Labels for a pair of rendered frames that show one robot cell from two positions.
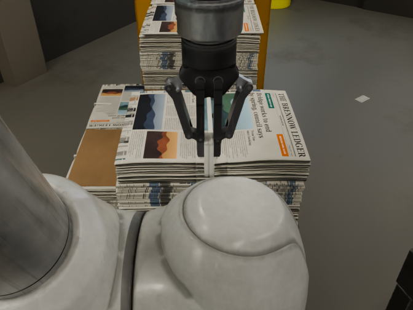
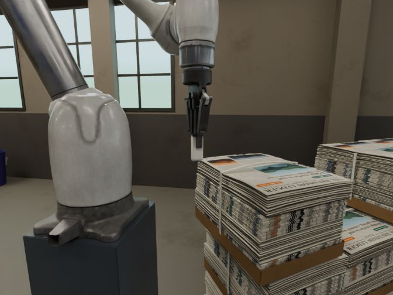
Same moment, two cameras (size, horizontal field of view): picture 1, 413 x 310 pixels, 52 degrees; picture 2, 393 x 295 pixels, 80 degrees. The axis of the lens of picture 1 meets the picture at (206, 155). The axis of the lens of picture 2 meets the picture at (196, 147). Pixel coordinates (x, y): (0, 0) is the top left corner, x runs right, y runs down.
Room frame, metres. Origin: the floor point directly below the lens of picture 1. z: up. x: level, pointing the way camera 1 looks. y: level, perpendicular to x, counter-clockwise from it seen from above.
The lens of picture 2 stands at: (0.31, -0.58, 1.25)
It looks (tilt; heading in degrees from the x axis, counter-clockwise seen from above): 11 degrees down; 68
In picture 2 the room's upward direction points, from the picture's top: straight up
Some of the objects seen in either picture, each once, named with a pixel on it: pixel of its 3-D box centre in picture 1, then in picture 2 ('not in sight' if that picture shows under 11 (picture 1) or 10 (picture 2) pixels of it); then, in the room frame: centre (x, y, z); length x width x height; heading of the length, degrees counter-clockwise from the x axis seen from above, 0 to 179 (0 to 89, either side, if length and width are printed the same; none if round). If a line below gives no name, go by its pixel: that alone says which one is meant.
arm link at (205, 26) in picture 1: (209, 13); (197, 57); (0.55, 0.00, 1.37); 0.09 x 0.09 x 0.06
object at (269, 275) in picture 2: not in sight; (283, 245); (0.77, -0.12, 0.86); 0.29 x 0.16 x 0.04; 1
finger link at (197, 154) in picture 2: (211, 154); (197, 147); (0.55, -0.01, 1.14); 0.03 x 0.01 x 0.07; 1
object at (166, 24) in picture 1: (203, 18); (382, 150); (1.39, 0.01, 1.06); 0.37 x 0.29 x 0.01; 90
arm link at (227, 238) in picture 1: (225, 273); (92, 143); (0.29, -0.02, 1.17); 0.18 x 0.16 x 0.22; 89
